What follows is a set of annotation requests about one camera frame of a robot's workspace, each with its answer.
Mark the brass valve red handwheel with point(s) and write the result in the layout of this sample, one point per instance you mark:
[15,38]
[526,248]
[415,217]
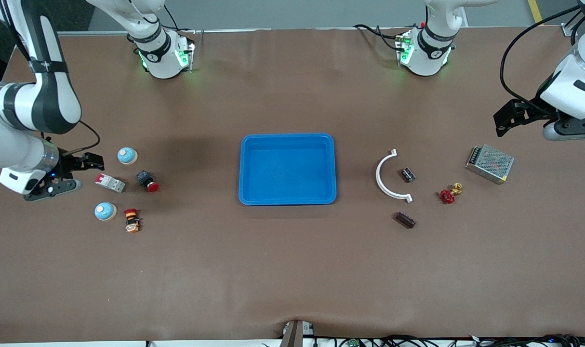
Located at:
[447,196]

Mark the white red circuit breaker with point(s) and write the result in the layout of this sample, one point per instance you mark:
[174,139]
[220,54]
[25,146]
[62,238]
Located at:
[110,183]

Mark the short dark brown capacitor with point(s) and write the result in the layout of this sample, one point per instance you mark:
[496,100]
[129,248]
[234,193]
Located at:
[407,174]

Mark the blue plastic tray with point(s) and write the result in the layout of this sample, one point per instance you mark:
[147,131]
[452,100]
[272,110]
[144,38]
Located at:
[287,168]

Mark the long dark brown capacitor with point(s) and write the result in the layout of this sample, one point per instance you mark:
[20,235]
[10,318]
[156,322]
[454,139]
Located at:
[405,220]

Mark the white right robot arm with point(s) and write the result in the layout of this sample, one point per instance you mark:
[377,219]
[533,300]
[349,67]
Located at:
[160,62]

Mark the brown table mat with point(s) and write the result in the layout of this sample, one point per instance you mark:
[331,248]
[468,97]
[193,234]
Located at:
[292,270]

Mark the blue desk bell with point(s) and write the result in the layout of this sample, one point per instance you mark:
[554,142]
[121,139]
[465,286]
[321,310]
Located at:
[105,211]
[127,155]

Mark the aluminium frame profile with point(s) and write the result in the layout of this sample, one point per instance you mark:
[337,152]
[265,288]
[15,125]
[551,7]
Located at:
[568,30]

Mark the red orange emergency stop button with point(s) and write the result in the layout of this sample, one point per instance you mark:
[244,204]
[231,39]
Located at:
[132,220]

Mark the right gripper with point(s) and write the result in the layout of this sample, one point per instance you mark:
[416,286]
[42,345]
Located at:
[70,164]

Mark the metal mesh power supply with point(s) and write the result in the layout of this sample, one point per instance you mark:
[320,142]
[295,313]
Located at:
[490,164]

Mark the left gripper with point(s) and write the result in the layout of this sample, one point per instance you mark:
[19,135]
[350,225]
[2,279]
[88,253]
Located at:
[531,110]

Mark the red push button switch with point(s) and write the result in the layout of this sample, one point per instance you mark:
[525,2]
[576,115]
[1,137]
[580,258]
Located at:
[148,180]

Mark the white curved plastic bracket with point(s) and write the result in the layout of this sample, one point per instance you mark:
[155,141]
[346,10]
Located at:
[378,177]

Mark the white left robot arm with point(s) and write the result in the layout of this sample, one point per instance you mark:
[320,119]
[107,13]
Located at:
[425,60]

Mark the metal post at table edge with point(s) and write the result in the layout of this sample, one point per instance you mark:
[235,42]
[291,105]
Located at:
[295,335]

